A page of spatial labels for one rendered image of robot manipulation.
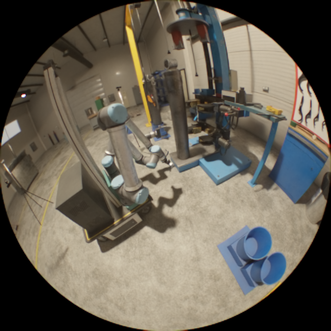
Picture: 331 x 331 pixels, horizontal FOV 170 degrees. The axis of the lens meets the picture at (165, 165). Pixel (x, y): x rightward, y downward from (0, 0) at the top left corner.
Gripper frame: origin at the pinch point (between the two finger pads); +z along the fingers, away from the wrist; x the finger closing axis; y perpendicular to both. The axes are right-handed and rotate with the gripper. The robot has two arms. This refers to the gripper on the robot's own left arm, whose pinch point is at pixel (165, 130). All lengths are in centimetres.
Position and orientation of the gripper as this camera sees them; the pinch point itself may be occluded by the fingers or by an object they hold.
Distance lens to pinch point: 157.9
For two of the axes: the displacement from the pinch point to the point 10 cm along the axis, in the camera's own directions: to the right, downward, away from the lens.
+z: 9.3, -3.3, 1.4
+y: -3.2, -5.7, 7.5
